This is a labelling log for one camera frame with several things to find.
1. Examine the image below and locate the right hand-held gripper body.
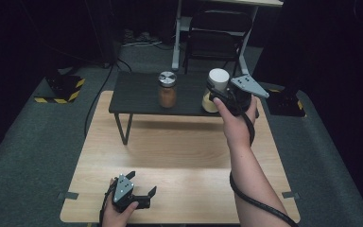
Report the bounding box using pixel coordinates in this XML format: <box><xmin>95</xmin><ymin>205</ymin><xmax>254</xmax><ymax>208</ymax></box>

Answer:
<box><xmin>222</xmin><ymin>74</ymin><xmax>270</xmax><ymax>116</ymax></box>

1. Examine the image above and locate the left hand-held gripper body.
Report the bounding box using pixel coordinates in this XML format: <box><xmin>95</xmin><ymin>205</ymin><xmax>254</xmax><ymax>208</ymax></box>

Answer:
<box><xmin>112</xmin><ymin>173</ymin><xmax>152</xmax><ymax>213</ymax></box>

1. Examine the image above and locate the white-lid jar of yellow powder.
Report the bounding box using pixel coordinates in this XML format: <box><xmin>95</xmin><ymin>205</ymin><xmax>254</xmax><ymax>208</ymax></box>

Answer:
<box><xmin>200</xmin><ymin>67</ymin><xmax>232</xmax><ymax>114</ymax></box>

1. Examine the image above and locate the silver-lid jar of brown spice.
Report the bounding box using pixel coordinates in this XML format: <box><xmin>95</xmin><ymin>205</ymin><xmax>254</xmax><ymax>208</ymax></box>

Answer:
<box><xmin>157</xmin><ymin>70</ymin><xmax>179</xmax><ymax>110</ymax></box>

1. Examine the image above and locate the black raised shelf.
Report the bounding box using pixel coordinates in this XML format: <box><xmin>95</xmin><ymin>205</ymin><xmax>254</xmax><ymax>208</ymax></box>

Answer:
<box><xmin>108</xmin><ymin>71</ymin><xmax>260</xmax><ymax>147</ymax></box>

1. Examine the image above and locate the person's left hand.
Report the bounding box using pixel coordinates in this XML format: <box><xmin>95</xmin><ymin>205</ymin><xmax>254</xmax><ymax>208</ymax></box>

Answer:
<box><xmin>101</xmin><ymin>178</ymin><xmax>140</xmax><ymax>227</ymax></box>

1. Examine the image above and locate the person's right hand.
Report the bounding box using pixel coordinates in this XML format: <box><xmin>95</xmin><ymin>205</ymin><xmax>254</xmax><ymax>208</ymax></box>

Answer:
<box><xmin>212</xmin><ymin>96</ymin><xmax>259</xmax><ymax>149</ymax></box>

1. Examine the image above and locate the yellow-black striped stand base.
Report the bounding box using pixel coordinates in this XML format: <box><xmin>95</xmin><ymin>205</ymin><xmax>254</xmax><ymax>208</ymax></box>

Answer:
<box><xmin>33</xmin><ymin>74</ymin><xmax>86</xmax><ymax>105</ymax></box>
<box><xmin>262</xmin><ymin>88</ymin><xmax>307</xmax><ymax>118</ymax></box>

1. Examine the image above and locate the black folding chair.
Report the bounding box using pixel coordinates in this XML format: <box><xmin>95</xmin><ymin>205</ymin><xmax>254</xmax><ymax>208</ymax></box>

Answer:
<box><xmin>182</xmin><ymin>9</ymin><xmax>254</xmax><ymax>77</ymax></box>

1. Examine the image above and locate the grey tape piece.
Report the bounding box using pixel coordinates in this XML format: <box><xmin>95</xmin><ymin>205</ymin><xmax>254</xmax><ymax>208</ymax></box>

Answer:
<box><xmin>57</xmin><ymin>191</ymin><xmax>80</xmax><ymax>201</ymax></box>
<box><xmin>281</xmin><ymin>190</ymin><xmax>302</xmax><ymax>200</ymax></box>

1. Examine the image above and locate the white desk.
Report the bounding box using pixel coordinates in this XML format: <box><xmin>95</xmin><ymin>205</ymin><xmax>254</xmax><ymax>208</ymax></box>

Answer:
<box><xmin>171</xmin><ymin>0</ymin><xmax>286</xmax><ymax>77</ymax></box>

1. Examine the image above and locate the left hand-held gripper cable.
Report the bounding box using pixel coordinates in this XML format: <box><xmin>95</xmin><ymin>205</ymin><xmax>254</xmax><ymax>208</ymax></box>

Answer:
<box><xmin>98</xmin><ymin>179</ymin><xmax>118</xmax><ymax>227</ymax></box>

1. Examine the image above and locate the hand-held gripper cable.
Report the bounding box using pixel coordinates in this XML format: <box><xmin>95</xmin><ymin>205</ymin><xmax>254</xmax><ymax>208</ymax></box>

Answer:
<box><xmin>98</xmin><ymin>179</ymin><xmax>118</xmax><ymax>227</ymax></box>
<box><xmin>228</xmin><ymin>112</ymin><xmax>300</xmax><ymax>227</ymax></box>

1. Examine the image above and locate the black floor cable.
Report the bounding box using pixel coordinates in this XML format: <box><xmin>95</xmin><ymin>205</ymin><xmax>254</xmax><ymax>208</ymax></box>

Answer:
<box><xmin>83</xmin><ymin>61</ymin><xmax>133</xmax><ymax>139</ymax></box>

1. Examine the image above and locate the power strip with cables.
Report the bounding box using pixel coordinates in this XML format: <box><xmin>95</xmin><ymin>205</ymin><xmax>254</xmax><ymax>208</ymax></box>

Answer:
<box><xmin>120</xmin><ymin>28</ymin><xmax>174</xmax><ymax>51</ymax></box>

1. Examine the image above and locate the right hand-held gripper cable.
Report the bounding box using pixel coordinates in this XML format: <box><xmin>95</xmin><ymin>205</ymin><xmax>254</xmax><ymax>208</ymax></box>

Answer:
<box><xmin>228</xmin><ymin>112</ymin><xmax>300</xmax><ymax>227</ymax></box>

